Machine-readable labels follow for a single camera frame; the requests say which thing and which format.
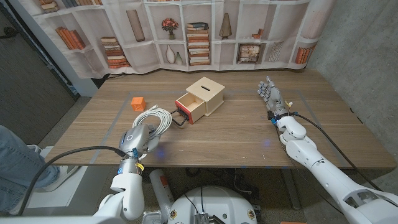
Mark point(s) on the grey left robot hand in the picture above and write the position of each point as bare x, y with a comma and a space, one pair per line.
138, 138

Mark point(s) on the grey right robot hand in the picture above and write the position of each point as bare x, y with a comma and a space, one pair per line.
275, 99

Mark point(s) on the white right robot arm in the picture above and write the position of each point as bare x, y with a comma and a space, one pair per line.
329, 177

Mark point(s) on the orange block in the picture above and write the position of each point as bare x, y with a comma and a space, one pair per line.
138, 104

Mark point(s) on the white cylinder with orange label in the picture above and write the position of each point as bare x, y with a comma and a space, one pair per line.
161, 193

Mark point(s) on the wooden box with slot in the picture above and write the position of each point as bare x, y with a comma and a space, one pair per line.
208, 90

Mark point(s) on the printed bookshelf backdrop cloth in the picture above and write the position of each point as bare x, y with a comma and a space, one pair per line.
140, 56

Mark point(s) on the grey table leg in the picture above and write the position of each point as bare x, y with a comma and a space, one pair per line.
292, 193

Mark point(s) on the white robot torso base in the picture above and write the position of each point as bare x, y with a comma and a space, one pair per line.
214, 202

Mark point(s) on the person's leg in blue jeans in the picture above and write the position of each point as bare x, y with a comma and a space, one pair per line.
21, 165

